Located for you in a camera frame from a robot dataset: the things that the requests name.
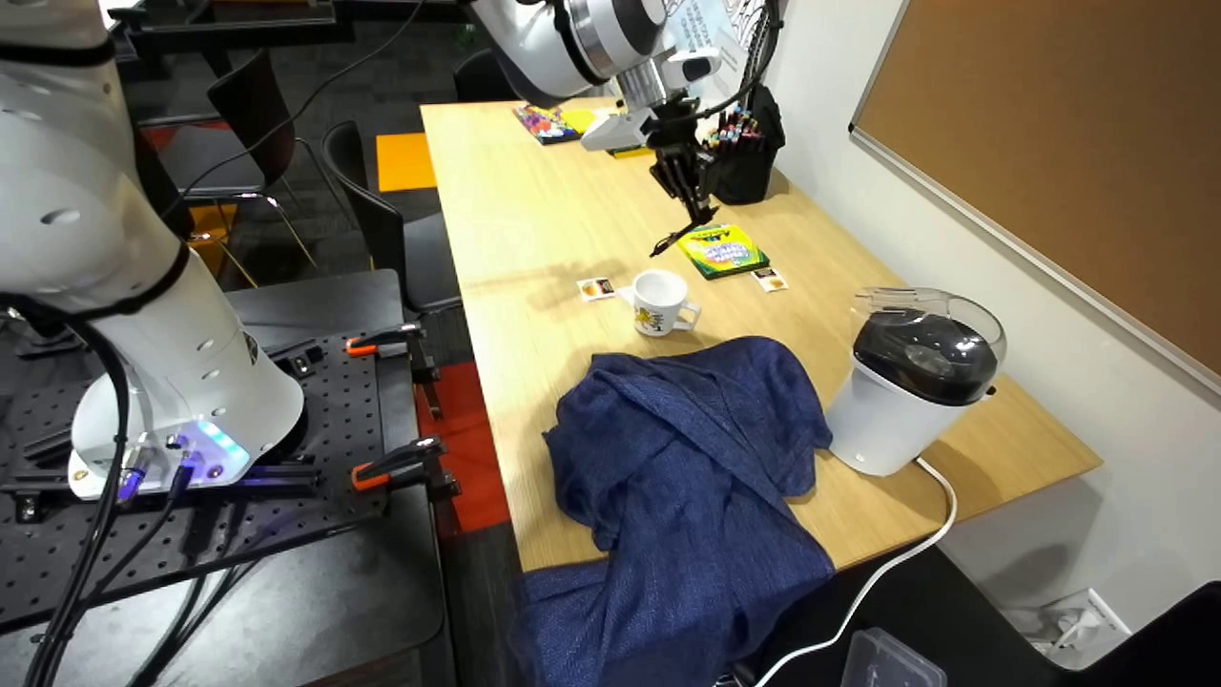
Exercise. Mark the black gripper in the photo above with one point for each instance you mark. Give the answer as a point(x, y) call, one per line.
point(672, 147)

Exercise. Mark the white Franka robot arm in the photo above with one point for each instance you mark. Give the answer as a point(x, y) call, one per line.
point(77, 193)

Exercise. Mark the black pencil holder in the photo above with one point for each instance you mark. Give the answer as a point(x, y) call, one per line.
point(746, 166)

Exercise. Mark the green yellow crayon box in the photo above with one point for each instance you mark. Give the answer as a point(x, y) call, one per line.
point(725, 252)

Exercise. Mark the crayons bundle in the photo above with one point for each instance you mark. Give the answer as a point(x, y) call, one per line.
point(742, 127)

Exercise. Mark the white printed mug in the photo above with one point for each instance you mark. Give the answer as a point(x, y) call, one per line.
point(657, 304)

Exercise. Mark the colourful printed pack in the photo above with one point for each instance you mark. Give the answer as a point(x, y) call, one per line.
point(541, 123)

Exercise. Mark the black office chair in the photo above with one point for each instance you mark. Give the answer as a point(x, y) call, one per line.
point(480, 76)
point(402, 243)

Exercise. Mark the white electric kettle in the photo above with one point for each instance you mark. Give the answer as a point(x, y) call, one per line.
point(898, 406)

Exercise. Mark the orange folder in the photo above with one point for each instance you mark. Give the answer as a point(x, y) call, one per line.
point(407, 163)

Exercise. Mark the blue cloth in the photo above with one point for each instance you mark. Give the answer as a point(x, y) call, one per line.
point(688, 509)

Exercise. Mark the orange black clamp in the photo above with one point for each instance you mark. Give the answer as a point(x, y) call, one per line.
point(375, 341)
point(395, 463)

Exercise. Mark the cork pin board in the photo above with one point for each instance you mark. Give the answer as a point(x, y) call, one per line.
point(1056, 166)

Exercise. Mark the black chair with metal legs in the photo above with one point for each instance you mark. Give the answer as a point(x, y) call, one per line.
point(250, 127)

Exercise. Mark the clear plastic box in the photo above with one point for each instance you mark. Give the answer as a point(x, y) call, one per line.
point(889, 663)

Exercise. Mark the crumpled plastic bag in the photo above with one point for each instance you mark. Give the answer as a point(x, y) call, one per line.
point(1064, 630)

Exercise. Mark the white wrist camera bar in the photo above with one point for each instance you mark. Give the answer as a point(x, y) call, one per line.
point(615, 132)

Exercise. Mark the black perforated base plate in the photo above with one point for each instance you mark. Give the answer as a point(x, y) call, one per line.
point(320, 482)

